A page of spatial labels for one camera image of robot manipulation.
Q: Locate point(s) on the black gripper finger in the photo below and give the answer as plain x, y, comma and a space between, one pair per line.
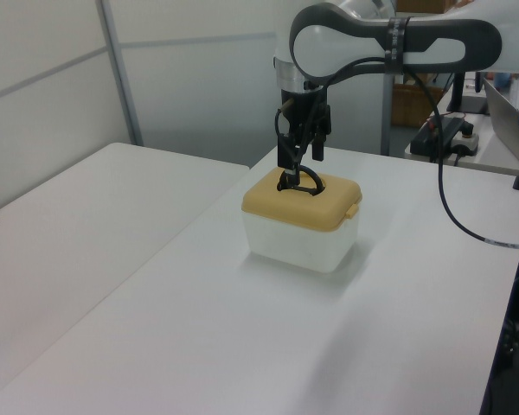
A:
286, 151
318, 144

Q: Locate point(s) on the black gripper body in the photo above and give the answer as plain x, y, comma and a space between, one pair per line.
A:
300, 101

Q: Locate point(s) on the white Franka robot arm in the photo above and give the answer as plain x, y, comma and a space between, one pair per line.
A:
480, 39

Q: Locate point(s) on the white plastic tool case box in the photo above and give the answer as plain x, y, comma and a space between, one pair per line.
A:
294, 246

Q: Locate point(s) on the brown cardboard box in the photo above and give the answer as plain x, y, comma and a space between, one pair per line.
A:
408, 108

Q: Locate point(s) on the black power strip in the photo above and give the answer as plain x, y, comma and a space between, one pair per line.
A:
421, 142

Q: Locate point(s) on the black monitor stand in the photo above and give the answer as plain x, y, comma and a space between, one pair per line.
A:
457, 93

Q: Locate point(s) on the grey emergency stop button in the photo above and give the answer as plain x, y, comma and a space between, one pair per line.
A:
467, 140

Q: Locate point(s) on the silver laptop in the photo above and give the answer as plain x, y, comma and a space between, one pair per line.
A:
504, 125

